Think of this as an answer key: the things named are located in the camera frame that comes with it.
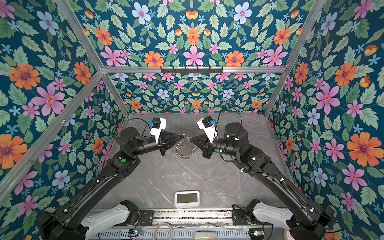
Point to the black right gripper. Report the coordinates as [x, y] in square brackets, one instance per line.
[203, 140]

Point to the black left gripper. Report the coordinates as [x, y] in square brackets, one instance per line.
[167, 139]

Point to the steel key holder plate with rings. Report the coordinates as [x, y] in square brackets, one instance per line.
[185, 148]

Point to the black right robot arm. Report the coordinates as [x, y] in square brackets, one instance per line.
[302, 217]

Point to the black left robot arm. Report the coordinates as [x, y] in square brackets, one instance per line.
[73, 221]

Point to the white digital timer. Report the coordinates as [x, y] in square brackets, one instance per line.
[187, 199]

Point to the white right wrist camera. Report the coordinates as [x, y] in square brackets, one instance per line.
[209, 126]

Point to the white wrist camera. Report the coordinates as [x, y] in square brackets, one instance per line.
[156, 127]
[209, 126]

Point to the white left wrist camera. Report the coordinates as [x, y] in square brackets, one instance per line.
[156, 127]

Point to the black hook rail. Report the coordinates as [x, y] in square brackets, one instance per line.
[191, 70]

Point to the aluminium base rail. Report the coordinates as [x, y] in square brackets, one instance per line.
[230, 218]

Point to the aluminium frame post back left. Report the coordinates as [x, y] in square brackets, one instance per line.
[78, 30]

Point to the aluminium frame post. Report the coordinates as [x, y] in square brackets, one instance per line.
[78, 30]
[312, 17]

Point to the aluminium frame post back right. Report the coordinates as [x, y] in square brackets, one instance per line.
[312, 17]

